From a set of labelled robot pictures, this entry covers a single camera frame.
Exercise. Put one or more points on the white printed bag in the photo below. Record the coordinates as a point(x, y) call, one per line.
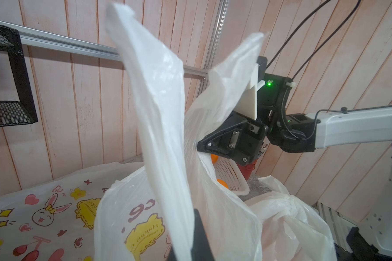
point(151, 213)
point(55, 221)

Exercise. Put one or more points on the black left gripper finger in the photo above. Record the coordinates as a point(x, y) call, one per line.
point(201, 238)

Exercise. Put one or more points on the black wire mesh basket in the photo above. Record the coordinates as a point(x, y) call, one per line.
point(21, 111)

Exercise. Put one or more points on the white printed bag back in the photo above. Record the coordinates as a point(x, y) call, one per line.
point(55, 221)

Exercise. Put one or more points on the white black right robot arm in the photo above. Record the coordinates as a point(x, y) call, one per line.
point(260, 114)

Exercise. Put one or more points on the orange fruit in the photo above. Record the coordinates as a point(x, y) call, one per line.
point(223, 183)
point(214, 158)

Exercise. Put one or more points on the white plastic bag front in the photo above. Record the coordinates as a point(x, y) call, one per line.
point(291, 229)

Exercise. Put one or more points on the red cup of pens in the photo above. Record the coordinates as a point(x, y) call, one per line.
point(247, 170)

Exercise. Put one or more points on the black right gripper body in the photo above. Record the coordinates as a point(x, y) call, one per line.
point(238, 138)

